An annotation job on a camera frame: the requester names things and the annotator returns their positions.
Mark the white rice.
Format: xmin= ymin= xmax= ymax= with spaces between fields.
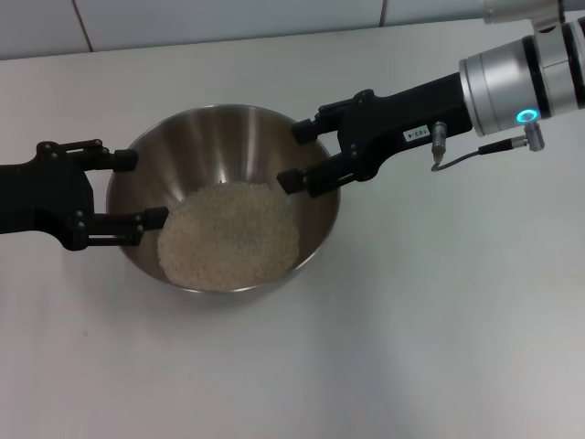
xmin=156 ymin=180 xmax=302 ymax=291

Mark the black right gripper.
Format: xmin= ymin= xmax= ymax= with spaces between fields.
xmin=276 ymin=71 xmax=477 ymax=199

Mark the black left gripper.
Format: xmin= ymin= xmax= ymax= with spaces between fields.
xmin=0 ymin=138 xmax=171 ymax=252

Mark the stainless steel mixing bowl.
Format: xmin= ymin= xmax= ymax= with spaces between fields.
xmin=105 ymin=103 xmax=342 ymax=296

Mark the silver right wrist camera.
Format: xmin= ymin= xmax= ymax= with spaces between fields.
xmin=483 ymin=0 xmax=559 ymax=25

